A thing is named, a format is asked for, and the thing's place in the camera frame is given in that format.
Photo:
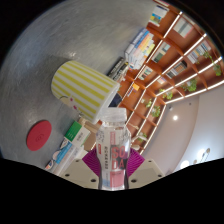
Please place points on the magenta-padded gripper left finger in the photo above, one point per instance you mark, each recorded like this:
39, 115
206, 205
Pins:
78, 173

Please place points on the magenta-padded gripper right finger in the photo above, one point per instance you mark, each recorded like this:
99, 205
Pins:
146, 171

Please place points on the clear plastic soda water bottle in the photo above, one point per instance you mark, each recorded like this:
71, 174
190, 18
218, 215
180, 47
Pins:
113, 160

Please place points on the flat round red coaster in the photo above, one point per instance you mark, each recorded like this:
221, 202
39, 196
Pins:
39, 135

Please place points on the multi-bulb ceiling lamp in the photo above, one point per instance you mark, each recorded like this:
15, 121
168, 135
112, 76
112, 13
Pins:
200, 156

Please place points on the round recessed ceiling light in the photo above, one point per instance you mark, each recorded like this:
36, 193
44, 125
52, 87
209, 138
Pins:
175, 117

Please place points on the dark blue chair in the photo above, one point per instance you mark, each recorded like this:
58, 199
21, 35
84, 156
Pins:
115, 100

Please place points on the yellow striped white cup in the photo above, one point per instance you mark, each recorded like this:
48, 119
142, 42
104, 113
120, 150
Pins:
85, 88

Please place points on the stack of dark books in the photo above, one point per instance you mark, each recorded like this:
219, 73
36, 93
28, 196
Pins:
117, 69

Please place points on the wooden shelf unit with books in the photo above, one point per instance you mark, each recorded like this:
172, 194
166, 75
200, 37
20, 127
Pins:
173, 66

